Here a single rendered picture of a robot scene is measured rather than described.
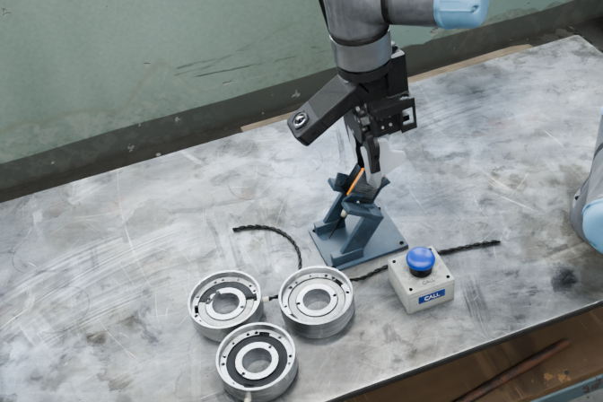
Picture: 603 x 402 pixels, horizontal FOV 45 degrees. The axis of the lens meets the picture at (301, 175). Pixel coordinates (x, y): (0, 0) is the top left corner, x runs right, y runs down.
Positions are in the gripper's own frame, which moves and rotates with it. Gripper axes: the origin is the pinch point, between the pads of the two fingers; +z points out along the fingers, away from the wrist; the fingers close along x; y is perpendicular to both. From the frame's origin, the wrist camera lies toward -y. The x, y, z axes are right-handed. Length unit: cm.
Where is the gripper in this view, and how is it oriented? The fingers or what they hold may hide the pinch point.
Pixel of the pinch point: (366, 176)
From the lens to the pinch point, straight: 107.5
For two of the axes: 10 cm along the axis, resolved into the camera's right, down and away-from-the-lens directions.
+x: -3.4, -5.9, 7.3
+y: 9.3, -3.5, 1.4
